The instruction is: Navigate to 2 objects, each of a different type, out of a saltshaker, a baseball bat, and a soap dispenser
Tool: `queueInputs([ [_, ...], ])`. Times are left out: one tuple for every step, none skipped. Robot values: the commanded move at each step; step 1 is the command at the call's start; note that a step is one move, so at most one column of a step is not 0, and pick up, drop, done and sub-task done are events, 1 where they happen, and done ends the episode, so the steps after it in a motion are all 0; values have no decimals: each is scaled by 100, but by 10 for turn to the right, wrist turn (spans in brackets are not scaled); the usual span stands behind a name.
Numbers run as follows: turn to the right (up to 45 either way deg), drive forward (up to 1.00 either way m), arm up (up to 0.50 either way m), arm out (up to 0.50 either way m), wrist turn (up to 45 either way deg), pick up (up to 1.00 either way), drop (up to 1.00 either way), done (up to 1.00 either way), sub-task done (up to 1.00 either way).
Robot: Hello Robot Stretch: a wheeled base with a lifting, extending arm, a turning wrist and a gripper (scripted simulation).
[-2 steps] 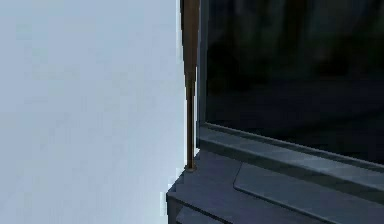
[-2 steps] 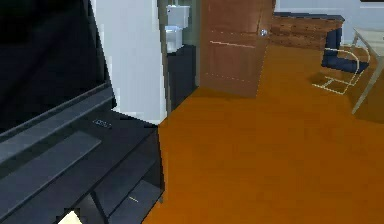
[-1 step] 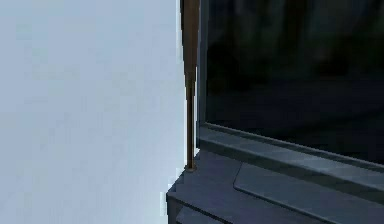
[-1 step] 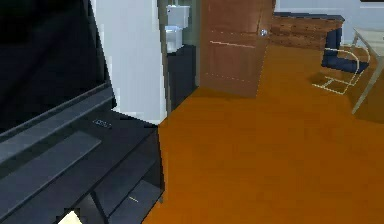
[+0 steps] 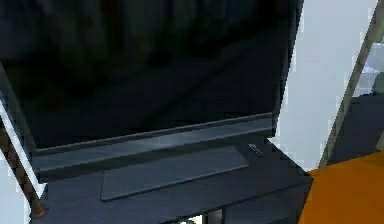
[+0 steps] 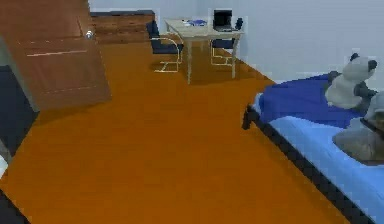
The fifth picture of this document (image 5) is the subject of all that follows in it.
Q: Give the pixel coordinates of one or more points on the brown wooden baseball bat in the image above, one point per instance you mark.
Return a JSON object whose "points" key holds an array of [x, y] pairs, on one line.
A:
{"points": [[20, 173]]}

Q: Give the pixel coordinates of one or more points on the black television set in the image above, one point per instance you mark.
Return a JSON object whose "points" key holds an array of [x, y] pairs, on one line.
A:
{"points": [[150, 73]]}

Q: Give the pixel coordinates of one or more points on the dark grey television stand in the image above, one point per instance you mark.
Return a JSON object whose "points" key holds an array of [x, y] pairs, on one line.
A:
{"points": [[273, 186]]}

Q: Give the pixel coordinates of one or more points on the grey door frame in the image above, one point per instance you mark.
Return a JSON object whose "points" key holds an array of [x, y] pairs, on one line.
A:
{"points": [[350, 90]]}

